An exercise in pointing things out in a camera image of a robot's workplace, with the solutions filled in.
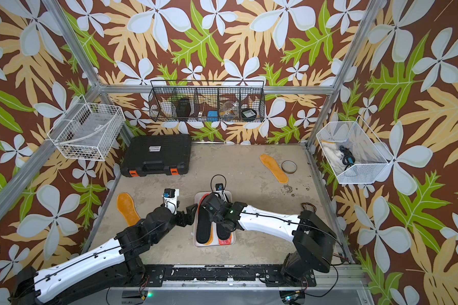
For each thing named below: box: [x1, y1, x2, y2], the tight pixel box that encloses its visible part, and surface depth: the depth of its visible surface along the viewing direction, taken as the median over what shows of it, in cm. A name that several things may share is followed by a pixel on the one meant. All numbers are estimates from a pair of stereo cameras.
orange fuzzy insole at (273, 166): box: [259, 153, 289, 184], surface depth 110 cm
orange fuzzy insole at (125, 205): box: [116, 192, 141, 227], surface depth 95 cm
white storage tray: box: [192, 190, 236, 248], surface depth 83 cm
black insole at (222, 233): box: [216, 223, 231, 241], surface depth 84 cm
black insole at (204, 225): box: [195, 207, 213, 244], surface depth 84 cm
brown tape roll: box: [281, 160, 298, 175], surface depth 111 cm
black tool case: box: [119, 134, 193, 178], surface depth 109 cm
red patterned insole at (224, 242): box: [218, 234, 233, 246], surface depth 84 cm
